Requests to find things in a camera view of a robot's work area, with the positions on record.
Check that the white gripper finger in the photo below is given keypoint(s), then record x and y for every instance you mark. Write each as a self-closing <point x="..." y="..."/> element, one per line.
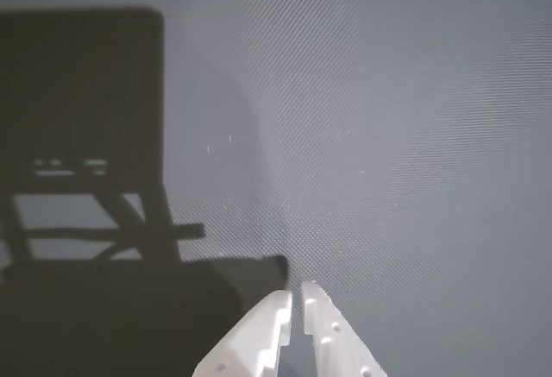
<point x="332" y="334"/>
<point x="254" y="342"/>

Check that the dark grey table mat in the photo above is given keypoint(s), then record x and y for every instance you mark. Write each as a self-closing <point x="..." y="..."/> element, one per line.
<point x="388" y="135"/>

